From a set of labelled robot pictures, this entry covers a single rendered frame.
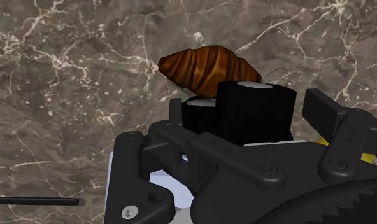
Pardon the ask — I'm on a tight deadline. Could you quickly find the black pen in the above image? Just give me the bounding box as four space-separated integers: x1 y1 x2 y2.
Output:
0 195 87 207

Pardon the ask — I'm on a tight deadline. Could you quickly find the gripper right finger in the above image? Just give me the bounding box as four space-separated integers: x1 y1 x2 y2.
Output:
302 88 377 186

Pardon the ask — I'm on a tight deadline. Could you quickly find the brown croissant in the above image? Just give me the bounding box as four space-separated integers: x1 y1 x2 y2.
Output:
157 45 263 99

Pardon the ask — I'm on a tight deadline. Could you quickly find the yellow curved thing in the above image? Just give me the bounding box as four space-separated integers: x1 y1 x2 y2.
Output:
317 137 376 164

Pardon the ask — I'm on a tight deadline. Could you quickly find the white rectangular plate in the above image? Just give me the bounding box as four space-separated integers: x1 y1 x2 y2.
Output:
105 140 308 224

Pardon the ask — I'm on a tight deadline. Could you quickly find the small black sushi roll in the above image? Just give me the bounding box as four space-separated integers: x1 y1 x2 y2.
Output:
181 95 219 135

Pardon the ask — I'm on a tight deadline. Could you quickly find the large black sushi roll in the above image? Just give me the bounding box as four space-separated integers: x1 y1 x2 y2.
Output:
216 81 298 147

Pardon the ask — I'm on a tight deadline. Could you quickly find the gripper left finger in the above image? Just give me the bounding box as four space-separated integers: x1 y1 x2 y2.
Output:
104 98 286 224

